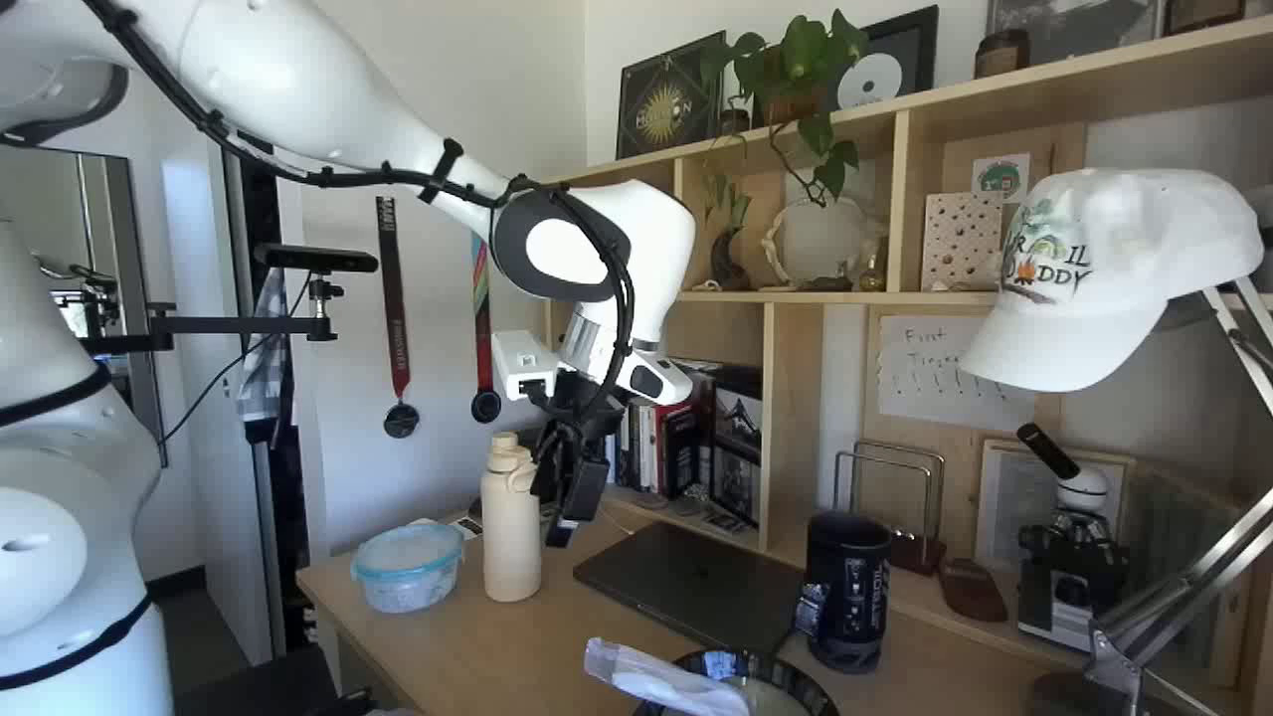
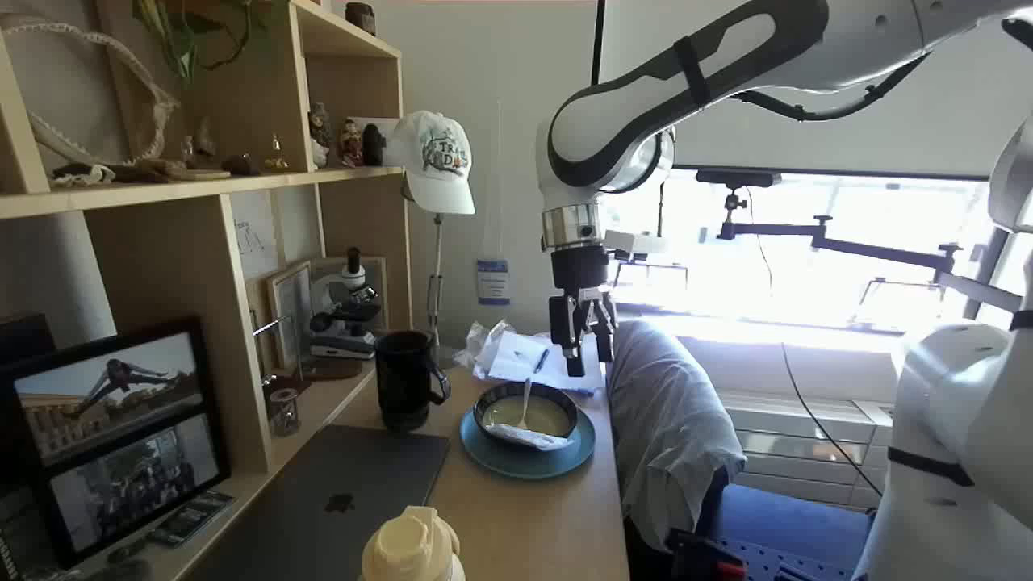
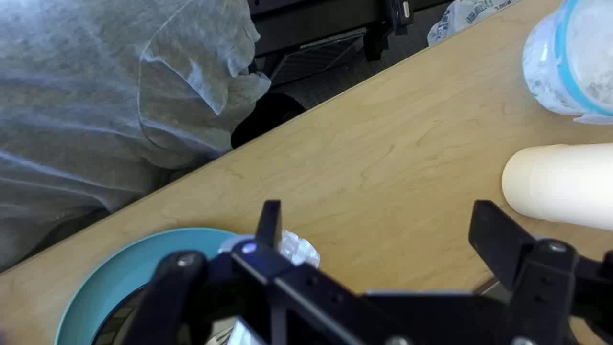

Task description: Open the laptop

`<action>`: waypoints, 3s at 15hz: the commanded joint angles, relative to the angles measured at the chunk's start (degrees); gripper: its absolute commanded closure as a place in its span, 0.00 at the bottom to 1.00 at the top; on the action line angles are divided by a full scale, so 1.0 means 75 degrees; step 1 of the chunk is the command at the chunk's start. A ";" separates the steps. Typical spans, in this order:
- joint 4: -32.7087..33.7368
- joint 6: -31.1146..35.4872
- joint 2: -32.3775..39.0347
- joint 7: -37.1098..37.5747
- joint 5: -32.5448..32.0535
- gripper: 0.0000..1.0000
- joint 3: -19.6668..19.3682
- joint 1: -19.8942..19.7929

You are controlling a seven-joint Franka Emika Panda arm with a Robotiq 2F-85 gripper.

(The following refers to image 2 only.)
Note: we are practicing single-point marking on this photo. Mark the dark bowl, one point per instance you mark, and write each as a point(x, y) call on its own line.
point(554, 405)

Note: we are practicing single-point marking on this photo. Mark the black framed double photo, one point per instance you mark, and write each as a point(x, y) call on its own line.
point(117, 441)

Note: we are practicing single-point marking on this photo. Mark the small dark jar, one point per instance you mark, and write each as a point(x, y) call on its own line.
point(361, 16)

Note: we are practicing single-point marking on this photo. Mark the brown figurine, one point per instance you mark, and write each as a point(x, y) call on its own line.
point(346, 143)

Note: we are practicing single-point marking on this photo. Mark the blue chair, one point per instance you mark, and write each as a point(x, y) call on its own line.
point(796, 527)

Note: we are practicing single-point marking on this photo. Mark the dark twig pile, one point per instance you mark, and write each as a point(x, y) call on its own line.
point(140, 168)

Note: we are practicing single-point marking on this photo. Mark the black white microscope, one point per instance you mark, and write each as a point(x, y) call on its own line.
point(346, 312)

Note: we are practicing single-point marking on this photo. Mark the white plastic wrapper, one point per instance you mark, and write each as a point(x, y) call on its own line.
point(534, 436)

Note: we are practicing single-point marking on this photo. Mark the white plastic spoon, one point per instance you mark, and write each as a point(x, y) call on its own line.
point(531, 390)

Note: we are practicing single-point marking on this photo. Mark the white printed baseball cap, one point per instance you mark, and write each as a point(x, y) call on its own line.
point(438, 164)

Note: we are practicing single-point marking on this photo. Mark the black mug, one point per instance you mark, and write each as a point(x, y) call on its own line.
point(404, 382)

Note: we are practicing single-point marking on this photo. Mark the white blue wall sticker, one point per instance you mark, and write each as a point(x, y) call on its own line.
point(492, 282)

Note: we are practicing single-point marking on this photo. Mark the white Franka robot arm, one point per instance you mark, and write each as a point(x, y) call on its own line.
point(608, 132)

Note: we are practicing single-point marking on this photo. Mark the small glass jar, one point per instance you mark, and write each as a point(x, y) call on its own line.
point(283, 412)

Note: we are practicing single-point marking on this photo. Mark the wooden shelf unit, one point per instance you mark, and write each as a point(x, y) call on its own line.
point(172, 268)

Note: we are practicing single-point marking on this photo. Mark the gray laptop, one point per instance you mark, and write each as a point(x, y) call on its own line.
point(324, 494)

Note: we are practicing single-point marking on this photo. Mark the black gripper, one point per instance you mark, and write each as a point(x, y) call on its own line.
point(581, 277)

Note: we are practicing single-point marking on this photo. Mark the white papers and bag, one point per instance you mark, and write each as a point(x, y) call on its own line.
point(512, 357)

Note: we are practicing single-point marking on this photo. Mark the dark figurine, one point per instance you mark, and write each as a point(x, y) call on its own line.
point(373, 145)

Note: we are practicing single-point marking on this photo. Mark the light framed picture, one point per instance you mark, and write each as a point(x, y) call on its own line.
point(287, 312)

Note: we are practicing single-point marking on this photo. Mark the gray cloth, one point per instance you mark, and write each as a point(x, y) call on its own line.
point(667, 421)

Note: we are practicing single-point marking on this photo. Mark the cream plastic bottle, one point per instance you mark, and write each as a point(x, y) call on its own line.
point(412, 551)

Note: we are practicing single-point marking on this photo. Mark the green trailing plant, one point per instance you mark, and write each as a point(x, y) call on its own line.
point(183, 42)

